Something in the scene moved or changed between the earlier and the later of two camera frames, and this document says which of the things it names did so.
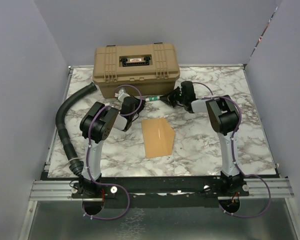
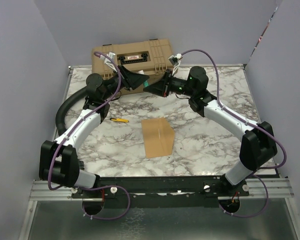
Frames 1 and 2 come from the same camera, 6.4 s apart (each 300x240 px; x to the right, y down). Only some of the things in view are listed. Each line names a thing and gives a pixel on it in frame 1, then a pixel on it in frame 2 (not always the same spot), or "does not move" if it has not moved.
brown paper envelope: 158,137 does not move
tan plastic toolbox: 139,69 does not move
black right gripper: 168,98 → 160,87
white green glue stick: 152,98 → 145,83
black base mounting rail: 161,192 does not move
